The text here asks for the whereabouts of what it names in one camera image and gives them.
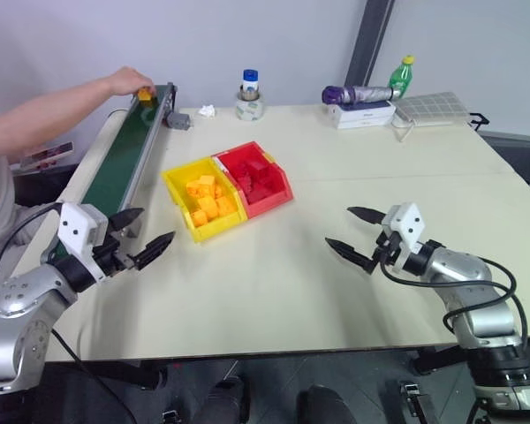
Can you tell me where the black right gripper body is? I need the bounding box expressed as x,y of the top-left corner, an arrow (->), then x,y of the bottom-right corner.
371,229 -> 403,267

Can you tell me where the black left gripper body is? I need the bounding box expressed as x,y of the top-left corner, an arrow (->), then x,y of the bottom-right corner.
91,219 -> 139,278

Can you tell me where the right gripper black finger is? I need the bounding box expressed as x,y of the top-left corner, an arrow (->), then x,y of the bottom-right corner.
346,206 -> 388,226
324,237 -> 375,276

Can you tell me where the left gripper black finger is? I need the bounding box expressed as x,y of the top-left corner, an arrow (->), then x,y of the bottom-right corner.
109,207 -> 146,231
131,231 -> 177,272

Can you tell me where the green conveyor belt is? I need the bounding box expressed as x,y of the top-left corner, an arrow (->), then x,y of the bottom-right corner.
54,82 -> 180,262

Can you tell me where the small grey metal block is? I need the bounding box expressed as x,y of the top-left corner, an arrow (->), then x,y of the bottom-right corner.
164,110 -> 193,131

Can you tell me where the person's bare hand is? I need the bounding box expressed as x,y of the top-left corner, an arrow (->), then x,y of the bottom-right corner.
107,65 -> 157,99

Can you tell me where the yellow plastic bin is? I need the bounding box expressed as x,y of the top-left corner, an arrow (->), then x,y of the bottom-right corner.
160,156 -> 249,244

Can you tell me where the white flat box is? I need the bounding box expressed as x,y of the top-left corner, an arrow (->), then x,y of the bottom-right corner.
335,113 -> 395,131

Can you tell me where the red plastic bin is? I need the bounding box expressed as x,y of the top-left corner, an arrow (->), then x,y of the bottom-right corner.
211,140 -> 295,221

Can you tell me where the white box dark lid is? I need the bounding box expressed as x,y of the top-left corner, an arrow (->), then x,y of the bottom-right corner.
326,99 -> 398,121

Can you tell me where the red toy block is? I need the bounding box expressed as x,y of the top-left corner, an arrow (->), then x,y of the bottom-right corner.
235,165 -> 256,192
246,159 -> 271,178

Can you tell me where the purple folded umbrella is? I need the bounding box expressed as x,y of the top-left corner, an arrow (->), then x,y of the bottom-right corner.
321,84 -> 404,106

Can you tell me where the green plastic bottle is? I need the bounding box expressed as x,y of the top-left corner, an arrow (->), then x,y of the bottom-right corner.
387,54 -> 417,99

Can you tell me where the black metal clamp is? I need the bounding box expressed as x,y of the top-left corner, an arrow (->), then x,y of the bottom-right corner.
466,112 -> 491,133

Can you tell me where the dark rounded shape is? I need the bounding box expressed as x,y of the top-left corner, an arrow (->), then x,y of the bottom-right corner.
204,376 -> 252,424
295,383 -> 360,424

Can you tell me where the clear tape roll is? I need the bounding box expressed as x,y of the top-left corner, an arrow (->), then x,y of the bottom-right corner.
234,90 -> 267,123

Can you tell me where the dark grey pillar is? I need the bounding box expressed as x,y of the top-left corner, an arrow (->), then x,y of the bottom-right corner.
344,0 -> 397,91

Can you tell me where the white bottle blue cap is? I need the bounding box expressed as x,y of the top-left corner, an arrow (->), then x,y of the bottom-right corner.
240,68 -> 261,102

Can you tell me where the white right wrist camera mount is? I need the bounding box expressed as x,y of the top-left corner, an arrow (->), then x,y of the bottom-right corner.
382,201 -> 427,271

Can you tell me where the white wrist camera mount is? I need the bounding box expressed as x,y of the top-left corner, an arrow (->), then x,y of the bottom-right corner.
382,201 -> 427,271
56,201 -> 110,283

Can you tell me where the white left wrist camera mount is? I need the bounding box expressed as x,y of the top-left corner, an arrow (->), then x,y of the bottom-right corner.
56,201 -> 110,283

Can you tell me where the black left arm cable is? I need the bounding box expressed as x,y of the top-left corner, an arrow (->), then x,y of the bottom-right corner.
0,201 -> 139,424

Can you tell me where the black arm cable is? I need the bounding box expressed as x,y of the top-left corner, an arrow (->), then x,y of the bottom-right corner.
0,201 -> 139,424
378,254 -> 530,351

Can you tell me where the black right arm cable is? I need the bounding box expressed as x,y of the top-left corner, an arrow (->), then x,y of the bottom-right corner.
378,254 -> 530,351

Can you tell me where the black table frame bar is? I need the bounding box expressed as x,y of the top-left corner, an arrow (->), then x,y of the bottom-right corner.
82,359 -> 168,391
412,345 -> 470,377

